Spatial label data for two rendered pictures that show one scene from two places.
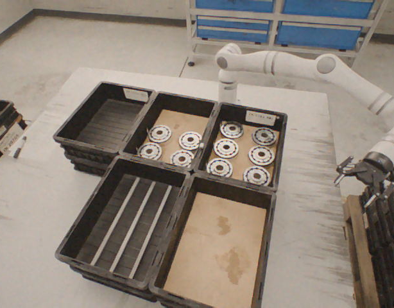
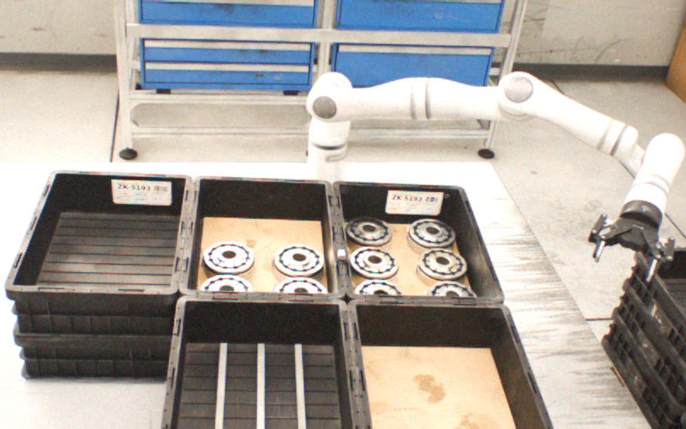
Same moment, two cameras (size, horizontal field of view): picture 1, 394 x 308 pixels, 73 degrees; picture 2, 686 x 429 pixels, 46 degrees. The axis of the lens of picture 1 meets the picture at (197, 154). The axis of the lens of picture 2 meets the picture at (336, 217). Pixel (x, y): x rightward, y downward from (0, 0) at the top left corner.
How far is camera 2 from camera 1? 0.73 m
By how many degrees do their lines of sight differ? 26
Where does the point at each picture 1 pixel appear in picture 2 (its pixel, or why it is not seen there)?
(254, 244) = (496, 403)
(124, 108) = (112, 226)
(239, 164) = (408, 288)
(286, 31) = (349, 63)
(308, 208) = (545, 351)
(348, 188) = not seen: hidden behind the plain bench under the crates
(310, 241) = (570, 402)
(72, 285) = not seen: outside the picture
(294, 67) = (462, 100)
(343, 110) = not seen: hidden behind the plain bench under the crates
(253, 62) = (390, 100)
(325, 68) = (519, 94)
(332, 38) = (443, 72)
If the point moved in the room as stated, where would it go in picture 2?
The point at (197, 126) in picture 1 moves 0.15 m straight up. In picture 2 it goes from (293, 237) to (297, 179)
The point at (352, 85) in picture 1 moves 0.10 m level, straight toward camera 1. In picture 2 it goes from (567, 114) to (567, 136)
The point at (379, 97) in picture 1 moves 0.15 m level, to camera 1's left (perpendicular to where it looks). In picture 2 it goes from (609, 126) to (548, 134)
